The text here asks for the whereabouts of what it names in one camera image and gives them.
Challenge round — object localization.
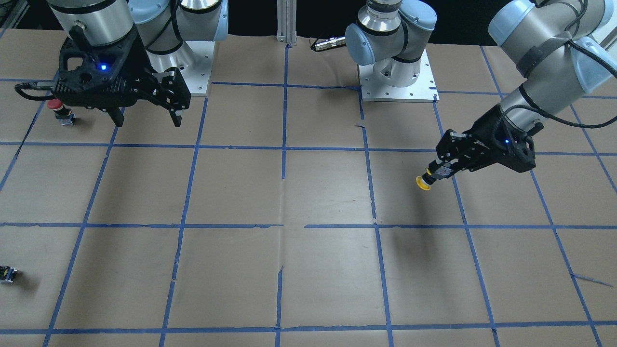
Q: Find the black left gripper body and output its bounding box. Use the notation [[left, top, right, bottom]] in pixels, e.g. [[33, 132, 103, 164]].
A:
[[435, 105, 536, 172]]

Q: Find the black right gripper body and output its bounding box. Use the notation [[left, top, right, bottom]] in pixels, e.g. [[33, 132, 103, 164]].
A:
[[52, 35, 191, 111]]

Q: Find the yellow push button switch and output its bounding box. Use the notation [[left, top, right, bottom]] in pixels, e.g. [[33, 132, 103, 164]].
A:
[[415, 167, 450, 191]]

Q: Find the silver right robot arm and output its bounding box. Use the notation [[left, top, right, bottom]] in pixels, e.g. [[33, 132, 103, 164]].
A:
[[45, 0, 228, 127]]

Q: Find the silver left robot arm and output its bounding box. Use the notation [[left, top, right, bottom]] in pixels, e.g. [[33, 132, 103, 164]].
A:
[[345, 0, 616, 190]]

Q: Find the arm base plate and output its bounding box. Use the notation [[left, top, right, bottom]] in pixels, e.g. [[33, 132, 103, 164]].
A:
[[358, 50, 440, 103], [182, 41, 217, 96]]

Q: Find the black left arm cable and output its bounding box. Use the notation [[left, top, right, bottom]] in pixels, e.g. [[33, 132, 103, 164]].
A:
[[501, 0, 617, 130]]

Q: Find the red push button switch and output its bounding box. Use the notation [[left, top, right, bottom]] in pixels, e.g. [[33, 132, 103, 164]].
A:
[[46, 98, 75, 126]]

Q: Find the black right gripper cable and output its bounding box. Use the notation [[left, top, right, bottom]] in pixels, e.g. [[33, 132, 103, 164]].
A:
[[14, 82, 56, 101]]

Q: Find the aluminium frame post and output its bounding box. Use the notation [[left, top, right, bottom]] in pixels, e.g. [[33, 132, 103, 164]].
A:
[[276, 0, 297, 46]]

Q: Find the green push button switch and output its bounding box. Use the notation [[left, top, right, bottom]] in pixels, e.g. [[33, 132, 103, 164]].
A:
[[0, 266, 18, 283]]

